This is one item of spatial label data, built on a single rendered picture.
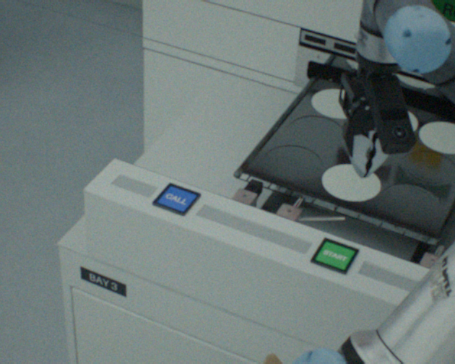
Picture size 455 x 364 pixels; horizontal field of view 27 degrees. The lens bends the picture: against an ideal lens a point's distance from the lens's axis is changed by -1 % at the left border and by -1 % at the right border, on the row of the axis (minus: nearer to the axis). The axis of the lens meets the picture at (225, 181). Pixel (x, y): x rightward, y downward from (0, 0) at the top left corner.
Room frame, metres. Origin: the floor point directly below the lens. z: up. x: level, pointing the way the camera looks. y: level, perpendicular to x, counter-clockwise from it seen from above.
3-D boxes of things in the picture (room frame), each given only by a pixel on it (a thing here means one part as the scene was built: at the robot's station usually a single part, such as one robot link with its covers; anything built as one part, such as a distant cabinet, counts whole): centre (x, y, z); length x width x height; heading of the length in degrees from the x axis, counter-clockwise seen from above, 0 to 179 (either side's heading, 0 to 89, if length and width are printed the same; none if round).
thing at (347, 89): (1.17, -0.21, 1.16); 0.09 x 0.08 x 0.12; 13
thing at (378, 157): (1.17, -0.22, 1.05); 0.06 x 0.03 x 0.09; 13
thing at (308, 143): (1.37, -0.26, 0.90); 0.34 x 0.34 x 0.01; 66
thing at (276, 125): (1.44, -0.09, 0.90); 0.37 x 0.01 x 0.01; 156
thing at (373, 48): (1.16, -0.21, 1.24); 0.08 x 0.08 x 0.05
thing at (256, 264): (1.06, -0.05, 0.89); 0.55 x 0.09 x 0.14; 66
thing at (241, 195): (1.18, -0.02, 0.89); 0.08 x 0.03 x 0.03; 156
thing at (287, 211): (1.15, -0.10, 0.89); 0.08 x 0.03 x 0.03; 156
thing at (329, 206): (1.20, -0.18, 0.90); 0.38 x 0.01 x 0.01; 66
